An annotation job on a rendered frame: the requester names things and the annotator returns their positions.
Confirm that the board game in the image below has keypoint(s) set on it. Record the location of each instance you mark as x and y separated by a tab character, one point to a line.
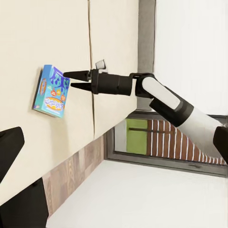
52	92

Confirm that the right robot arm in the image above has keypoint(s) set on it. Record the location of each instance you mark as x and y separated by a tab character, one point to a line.
193	123

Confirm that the door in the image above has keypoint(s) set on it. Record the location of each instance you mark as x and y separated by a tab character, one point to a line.
148	139

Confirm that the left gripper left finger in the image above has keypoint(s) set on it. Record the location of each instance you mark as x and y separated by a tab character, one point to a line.
11	142

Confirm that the bed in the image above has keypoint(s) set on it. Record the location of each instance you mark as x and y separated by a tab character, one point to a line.
72	35

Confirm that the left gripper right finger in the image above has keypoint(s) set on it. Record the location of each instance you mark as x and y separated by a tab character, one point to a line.
220	141

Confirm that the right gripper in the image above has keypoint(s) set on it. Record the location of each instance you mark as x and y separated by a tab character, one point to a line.
97	83

